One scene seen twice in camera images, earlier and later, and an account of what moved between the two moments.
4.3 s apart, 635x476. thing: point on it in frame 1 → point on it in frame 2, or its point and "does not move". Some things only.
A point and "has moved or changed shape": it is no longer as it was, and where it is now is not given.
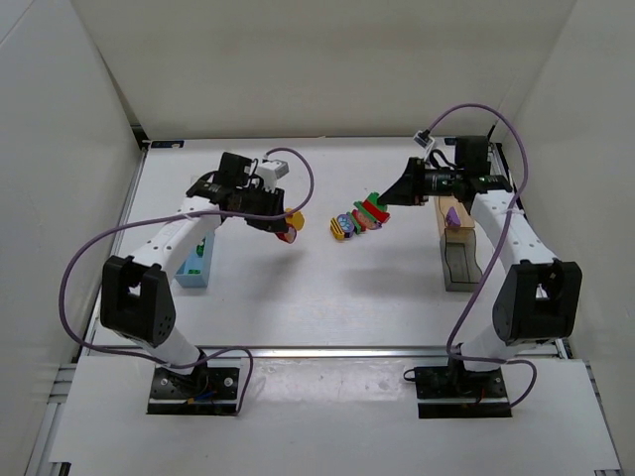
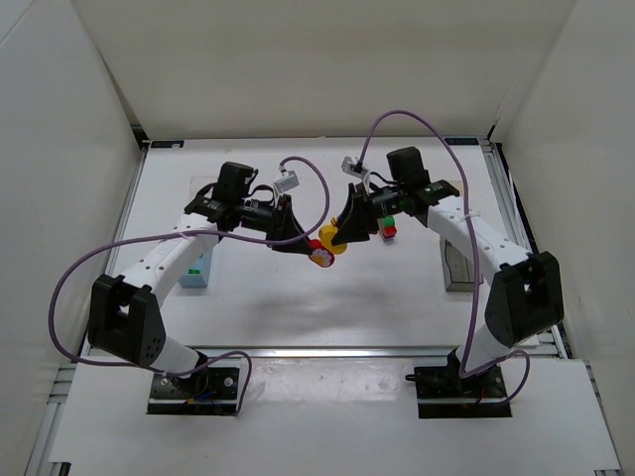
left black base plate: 205,392 does not move
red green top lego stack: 370,213 has moved or changed shape
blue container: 203,264 does not move
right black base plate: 451,392 does not move
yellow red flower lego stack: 295,222 has moved or changed shape
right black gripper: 421,181 → 363,212
